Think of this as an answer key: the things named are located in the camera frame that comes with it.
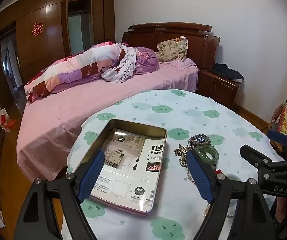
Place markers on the dark clothes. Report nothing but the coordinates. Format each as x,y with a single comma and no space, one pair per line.
227,71

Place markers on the brown wooden headboard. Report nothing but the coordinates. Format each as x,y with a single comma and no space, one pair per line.
198,45

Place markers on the white floral cloth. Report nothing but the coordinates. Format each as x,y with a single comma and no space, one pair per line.
123,67

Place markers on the red wall decoration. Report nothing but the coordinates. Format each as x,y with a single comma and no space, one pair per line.
37,29

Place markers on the white tablecloth with green clouds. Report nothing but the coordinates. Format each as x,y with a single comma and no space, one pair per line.
158,105

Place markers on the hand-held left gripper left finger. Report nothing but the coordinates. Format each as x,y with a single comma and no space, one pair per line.
92,175

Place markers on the floral pillow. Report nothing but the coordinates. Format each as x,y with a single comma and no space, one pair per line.
171,47

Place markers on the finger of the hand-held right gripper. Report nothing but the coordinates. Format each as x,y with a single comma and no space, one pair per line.
278,136
253,155

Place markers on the brown wooden wardrobe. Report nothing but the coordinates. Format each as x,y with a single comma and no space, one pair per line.
48,30

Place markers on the green jade bangle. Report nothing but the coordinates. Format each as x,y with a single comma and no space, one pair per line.
214,156

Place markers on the red and white bag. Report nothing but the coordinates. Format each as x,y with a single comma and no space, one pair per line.
7,120

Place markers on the pink metal tin box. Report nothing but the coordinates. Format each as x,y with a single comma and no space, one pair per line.
123,123

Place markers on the brown wooden nightstand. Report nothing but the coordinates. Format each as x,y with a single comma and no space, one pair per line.
218,87

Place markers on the bed with pink sheet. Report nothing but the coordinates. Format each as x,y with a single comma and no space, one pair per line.
83,97

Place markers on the pink patchwork quilt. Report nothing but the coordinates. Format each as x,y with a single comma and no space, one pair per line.
78,67

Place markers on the purple blanket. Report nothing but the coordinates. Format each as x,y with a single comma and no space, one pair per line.
146,60

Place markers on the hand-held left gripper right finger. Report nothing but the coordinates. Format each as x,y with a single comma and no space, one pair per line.
199,177

